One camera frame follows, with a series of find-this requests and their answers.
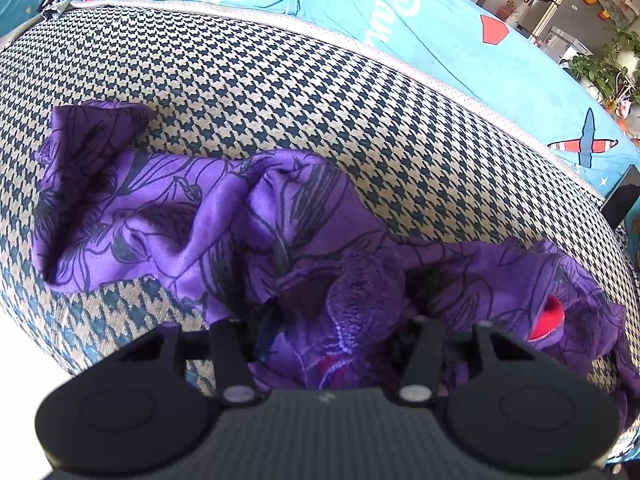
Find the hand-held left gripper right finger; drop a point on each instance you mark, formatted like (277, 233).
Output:
(422, 355)

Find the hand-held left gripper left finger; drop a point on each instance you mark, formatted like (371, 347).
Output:
(227, 355)

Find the purple floral blouse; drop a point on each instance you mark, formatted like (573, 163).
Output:
(225, 230)

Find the green pothos plant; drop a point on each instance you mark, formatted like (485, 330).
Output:
(600, 67)

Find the white appliance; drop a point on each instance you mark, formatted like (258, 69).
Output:
(565, 47)

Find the black smartphone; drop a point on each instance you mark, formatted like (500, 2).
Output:
(624, 200)

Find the blue airplane print sofa cover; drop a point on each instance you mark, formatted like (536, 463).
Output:
(450, 50)

